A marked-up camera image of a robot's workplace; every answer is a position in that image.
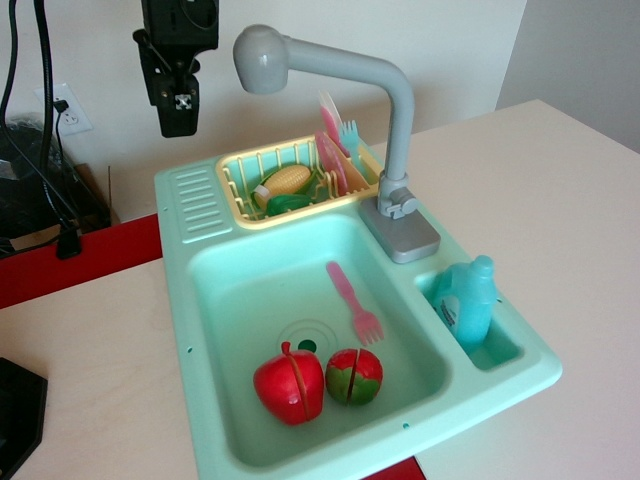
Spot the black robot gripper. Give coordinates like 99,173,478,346
132,0,219,138

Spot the grey toy faucet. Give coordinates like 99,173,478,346
232,24,442,265

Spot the yellow dish rack basket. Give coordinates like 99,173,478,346
216,135,382,230

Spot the yellow toy corn cob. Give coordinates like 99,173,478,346
252,165,312,204

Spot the green toy vegetable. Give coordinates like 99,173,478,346
266,194,313,217

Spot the black plastic bag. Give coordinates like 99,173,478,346
1,116,75,239

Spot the light pink toy plate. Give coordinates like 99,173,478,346
318,90,350,158

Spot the black table clamp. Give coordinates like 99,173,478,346
56,226,82,260

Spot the blue toy fork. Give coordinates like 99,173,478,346
339,120,360,163

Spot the brown cardboard box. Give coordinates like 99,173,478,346
1,163,120,258

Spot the mint green toy sink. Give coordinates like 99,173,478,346
155,137,562,479

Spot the pink toy fork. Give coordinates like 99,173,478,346
326,261,384,346

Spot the red toy apple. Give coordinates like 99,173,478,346
253,341,325,426

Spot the black object at left edge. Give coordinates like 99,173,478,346
1,358,48,479

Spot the red green toy strawberry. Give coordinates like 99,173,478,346
325,348,384,406

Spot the blue toy detergent bottle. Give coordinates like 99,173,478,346
430,255,498,353

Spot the white wall outlet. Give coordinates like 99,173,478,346
52,83,93,136

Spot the black cable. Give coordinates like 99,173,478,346
0,0,81,236

